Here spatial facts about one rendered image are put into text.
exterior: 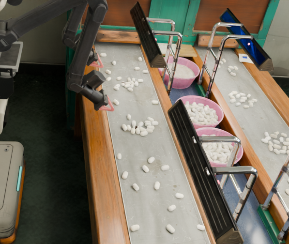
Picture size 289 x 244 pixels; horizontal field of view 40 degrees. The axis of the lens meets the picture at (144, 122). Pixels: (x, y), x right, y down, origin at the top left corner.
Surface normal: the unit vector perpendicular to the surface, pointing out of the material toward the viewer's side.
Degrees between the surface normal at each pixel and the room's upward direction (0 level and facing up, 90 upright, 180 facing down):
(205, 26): 90
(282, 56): 90
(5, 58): 0
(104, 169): 0
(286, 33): 90
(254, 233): 0
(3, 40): 98
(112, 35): 67
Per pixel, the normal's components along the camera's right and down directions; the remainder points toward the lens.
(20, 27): 0.31, 0.62
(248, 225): 0.15, -0.78
